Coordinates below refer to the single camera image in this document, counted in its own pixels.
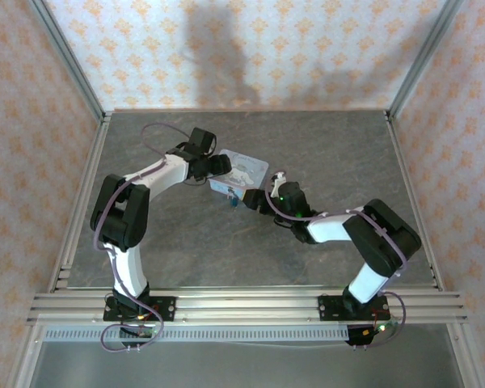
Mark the pastel cartoon tin box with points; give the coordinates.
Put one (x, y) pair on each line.
(246, 169)

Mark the black base plate left arm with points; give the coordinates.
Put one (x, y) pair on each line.
(165, 309)

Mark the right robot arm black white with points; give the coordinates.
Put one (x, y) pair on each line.
(388, 238)

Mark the black base plate right arm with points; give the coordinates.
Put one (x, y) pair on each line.
(331, 309)

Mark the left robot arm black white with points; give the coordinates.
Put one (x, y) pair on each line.
(121, 218)

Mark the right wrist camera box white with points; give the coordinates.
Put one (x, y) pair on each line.
(278, 184)

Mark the aluminium frame cross rail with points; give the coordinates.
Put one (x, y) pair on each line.
(246, 307)

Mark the aluminium side rail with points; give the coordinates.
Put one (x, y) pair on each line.
(93, 169)
(404, 169)

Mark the aluminium corner post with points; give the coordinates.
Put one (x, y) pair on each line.
(68, 60)
(424, 60)

